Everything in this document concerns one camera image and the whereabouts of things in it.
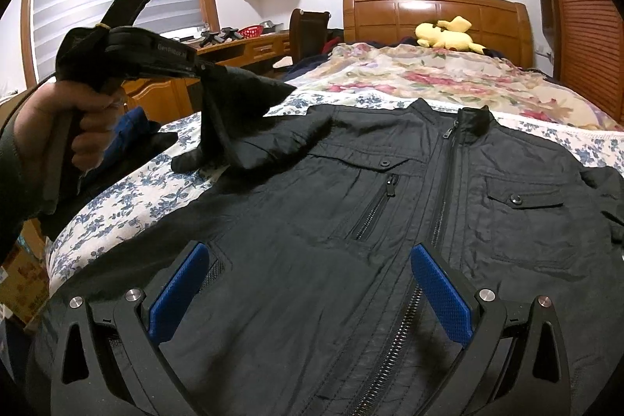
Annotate red basket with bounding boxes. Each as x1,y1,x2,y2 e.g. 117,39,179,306
238,24,263,39

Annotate navy blue garment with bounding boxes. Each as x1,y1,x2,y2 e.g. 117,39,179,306
104,106,178,166

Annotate person's left hand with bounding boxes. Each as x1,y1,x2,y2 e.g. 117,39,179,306
12,79,127,173

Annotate yellow plush toy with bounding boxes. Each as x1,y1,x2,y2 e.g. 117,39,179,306
415,16,484,55

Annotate wooden headboard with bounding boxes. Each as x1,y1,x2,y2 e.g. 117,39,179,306
343,0,534,67

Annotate wooden louvered wardrobe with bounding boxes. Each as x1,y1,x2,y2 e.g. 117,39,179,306
541,0,623,122

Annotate black zip jacket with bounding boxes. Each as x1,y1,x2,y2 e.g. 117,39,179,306
28,67,623,415

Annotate wooden desk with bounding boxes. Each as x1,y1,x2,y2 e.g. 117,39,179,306
121,30,292,125

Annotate red floral beige quilt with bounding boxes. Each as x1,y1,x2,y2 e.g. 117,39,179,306
294,42,623,132

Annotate dark wooden chair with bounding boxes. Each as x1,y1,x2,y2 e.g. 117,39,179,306
289,9,331,64

